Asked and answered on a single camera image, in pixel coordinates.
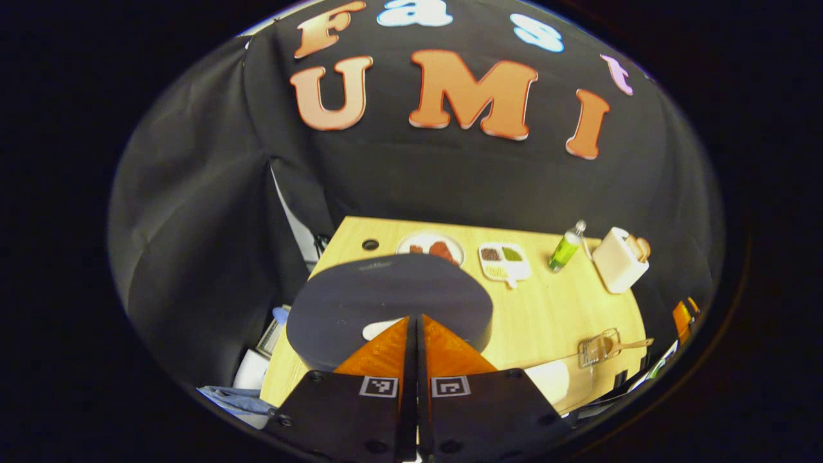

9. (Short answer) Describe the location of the round white plate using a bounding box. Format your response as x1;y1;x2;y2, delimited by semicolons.
396;231;465;268

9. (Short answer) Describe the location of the clear rice container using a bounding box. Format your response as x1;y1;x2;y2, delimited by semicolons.
522;350;597;415

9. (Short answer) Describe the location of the metal wire chopstick holder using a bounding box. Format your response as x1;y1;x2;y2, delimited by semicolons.
577;328;621;368

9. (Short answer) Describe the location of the white toaster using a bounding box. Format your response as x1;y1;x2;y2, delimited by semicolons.
592;227;651;295

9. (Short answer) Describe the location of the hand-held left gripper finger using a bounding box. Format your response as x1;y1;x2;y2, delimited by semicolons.
417;314;570;463
267;316;419;463

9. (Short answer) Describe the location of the black and silver rice cooker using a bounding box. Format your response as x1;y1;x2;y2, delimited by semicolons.
286;254;494;372

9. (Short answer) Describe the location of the blue cloth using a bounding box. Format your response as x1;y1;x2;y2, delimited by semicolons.
196;385;277;428

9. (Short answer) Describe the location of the white divided bean dish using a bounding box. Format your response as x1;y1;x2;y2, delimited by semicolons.
478;242;532;289

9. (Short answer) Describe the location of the black backdrop cloth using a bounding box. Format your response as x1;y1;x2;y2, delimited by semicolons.
108;0;727;386

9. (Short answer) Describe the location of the green drink bottle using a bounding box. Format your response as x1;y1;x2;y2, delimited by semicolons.
548;220;587;273

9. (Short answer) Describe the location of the white box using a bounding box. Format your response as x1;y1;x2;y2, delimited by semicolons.
233;349;271;390

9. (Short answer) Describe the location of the white rice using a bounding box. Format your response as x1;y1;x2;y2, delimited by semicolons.
524;360;570;406

